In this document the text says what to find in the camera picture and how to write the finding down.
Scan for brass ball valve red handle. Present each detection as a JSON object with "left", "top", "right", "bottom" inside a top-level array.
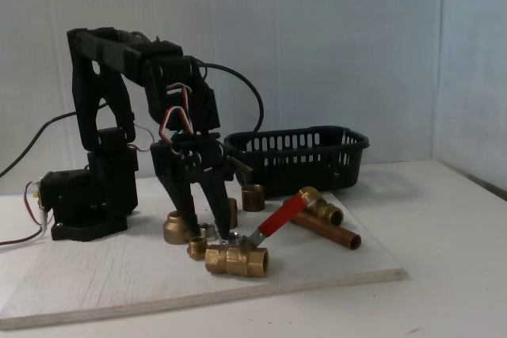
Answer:
[{"left": 204, "top": 196, "right": 307, "bottom": 277}]

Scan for brass hex double nipple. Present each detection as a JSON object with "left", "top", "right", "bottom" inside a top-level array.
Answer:
[{"left": 227, "top": 197, "right": 238, "bottom": 229}]

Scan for dark brass coupling sleeve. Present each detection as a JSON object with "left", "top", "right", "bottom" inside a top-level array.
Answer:
[{"left": 240, "top": 184, "right": 265, "bottom": 213}]

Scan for silver hex bushing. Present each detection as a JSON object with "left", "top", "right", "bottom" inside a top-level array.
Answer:
[{"left": 197, "top": 222, "right": 217, "bottom": 241}]

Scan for chrome nut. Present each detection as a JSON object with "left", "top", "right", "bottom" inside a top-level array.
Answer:
[{"left": 219, "top": 231, "right": 242, "bottom": 246}]

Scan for brass bell reducer fitting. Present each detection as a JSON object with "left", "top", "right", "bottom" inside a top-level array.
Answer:
[{"left": 162, "top": 211, "right": 198, "bottom": 245}]

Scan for small brass threaded nipple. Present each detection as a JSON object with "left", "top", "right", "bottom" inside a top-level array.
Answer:
[{"left": 187, "top": 236, "right": 208, "bottom": 261}]

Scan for black plastic slotted basket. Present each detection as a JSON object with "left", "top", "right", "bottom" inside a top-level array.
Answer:
[{"left": 223, "top": 126, "right": 371, "bottom": 199}]

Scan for white painted wooden board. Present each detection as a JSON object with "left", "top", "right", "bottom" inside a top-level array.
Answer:
[{"left": 0, "top": 167, "right": 409, "bottom": 331}]

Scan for brass tee fitting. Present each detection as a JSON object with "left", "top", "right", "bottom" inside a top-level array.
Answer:
[{"left": 297, "top": 186, "right": 345, "bottom": 225}]

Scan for copper pipe piece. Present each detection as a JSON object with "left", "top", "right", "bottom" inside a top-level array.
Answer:
[{"left": 291, "top": 210, "right": 362, "bottom": 252}]

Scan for small controller circuit board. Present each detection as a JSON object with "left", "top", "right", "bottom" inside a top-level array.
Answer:
[{"left": 32, "top": 178, "right": 45, "bottom": 212}]

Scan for red white servo wires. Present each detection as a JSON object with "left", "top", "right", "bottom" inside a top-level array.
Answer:
[{"left": 158, "top": 83, "right": 196, "bottom": 145}]

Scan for black camera cable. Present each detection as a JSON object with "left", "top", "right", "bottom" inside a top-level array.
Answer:
[{"left": 197, "top": 63, "right": 265, "bottom": 134}]

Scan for white cable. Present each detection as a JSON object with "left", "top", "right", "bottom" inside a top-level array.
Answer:
[{"left": 0, "top": 181, "right": 55, "bottom": 254}]

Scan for black power cable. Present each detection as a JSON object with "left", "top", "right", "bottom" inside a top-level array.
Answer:
[{"left": 0, "top": 110, "right": 80, "bottom": 179}]

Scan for red wire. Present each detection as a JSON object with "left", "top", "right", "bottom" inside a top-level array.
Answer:
[{"left": 0, "top": 181, "right": 52, "bottom": 247}]

